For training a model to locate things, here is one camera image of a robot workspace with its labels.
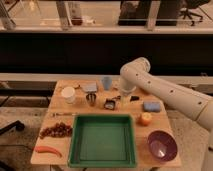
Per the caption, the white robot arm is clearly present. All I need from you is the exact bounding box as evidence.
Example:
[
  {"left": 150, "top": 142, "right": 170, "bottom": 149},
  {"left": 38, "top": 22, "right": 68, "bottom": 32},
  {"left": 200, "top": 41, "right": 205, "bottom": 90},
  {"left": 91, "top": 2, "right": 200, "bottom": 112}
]
[{"left": 119, "top": 57, "right": 213, "bottom": 171}]

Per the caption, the grey folded towel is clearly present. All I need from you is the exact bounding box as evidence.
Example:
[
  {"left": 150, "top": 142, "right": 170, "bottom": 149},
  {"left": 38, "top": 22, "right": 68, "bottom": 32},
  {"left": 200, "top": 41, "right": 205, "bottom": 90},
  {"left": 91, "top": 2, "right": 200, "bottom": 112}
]
[{"left": 82, "top": 83, "right": 98, "bottom": 93}]

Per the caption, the purple bowl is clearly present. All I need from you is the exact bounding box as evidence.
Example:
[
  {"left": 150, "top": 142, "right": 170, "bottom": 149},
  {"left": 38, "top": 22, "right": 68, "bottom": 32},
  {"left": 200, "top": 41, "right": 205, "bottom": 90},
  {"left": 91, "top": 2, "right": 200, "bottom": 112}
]
[{"left": 147, "top": 130, "right": 178, "bottom": 162}]

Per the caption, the blue cup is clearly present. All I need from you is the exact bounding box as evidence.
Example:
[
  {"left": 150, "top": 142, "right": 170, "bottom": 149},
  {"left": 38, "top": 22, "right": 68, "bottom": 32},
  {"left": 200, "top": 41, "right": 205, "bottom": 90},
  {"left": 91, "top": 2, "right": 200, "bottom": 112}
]
[{"left": 101, "top": 76, "right": 112, "bottom": 90}]

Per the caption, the metal cup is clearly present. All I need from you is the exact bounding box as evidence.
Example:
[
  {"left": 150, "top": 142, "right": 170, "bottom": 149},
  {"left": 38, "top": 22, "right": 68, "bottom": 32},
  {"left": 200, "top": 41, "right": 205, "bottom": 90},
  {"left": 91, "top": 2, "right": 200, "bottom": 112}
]
[{"left": 86, "top": 93, "right": 97, "bottom": 106}]

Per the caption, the wooden table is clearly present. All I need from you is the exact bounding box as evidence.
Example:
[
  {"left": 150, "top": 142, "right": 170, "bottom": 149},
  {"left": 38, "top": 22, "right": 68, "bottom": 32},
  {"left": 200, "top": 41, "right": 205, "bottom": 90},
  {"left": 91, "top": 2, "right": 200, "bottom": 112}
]
[{"left": 41, "top": 80, "right": 181, "bottom": 169}]

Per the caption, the white cup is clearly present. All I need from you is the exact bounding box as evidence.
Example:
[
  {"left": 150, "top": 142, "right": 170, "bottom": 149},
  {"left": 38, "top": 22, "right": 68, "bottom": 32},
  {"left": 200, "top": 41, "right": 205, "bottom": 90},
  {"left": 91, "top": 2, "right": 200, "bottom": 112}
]
[{"left": 61, "top": 86, "right": 76, "bottom": 104}]

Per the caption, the blue sponge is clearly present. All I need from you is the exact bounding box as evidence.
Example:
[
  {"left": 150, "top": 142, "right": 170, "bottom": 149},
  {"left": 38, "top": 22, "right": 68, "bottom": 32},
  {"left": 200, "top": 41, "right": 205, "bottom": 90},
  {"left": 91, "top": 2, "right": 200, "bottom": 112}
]
[{"left": 143, "top": 102, "right": 161, "bottom": 112}]

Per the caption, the orange fruit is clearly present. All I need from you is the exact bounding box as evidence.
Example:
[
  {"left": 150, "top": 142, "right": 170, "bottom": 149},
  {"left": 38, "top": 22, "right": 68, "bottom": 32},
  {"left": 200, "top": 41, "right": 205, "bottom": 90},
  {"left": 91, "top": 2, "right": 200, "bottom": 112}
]
[{"left": 140, "top": 112, "right": 152, "bottom": 126}]

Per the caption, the green plastic tray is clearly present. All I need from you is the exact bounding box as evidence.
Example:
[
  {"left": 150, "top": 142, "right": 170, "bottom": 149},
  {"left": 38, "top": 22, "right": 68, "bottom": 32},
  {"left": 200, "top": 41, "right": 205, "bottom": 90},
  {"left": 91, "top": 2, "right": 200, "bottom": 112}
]
[{"left": 67, "top": 114, "right": 137, "bottom": 168}]

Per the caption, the metal fork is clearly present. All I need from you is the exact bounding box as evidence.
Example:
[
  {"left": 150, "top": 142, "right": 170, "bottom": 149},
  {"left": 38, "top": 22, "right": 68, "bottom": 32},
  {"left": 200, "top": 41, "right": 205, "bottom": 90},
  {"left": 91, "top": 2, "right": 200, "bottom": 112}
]
[{"left": 51, "top": 113, "right": 77, "bottom": 117}]

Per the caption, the bunch of red grapes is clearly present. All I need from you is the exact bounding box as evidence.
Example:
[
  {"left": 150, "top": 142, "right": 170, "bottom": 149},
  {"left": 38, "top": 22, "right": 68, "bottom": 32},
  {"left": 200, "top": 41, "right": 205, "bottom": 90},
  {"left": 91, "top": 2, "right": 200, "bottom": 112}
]
[{"left": 40, "top": 122, "right": 72, "bottom": 139}]

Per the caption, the orange carrot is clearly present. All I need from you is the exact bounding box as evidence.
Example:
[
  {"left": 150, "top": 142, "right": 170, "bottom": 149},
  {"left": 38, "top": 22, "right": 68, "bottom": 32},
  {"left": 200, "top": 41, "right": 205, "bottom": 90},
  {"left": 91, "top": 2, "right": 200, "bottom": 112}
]
[{"left": 34, "top": 146, "right": 62, "bottom": 158}]

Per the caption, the black office chair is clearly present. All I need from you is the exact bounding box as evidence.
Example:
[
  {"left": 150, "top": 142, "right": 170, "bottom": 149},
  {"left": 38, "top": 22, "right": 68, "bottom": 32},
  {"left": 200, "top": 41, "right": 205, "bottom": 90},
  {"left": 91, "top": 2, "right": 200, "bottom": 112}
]
[{"left": 179, "top": 0, "right": 211, "bottom": 26}]

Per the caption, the black handled tool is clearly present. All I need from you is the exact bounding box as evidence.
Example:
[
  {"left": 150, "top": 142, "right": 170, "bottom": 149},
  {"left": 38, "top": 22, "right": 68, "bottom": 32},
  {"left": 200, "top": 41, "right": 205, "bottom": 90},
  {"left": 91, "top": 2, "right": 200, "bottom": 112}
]
[{"left": 112, "top": 95, "right": 140, "bottom": 102}]

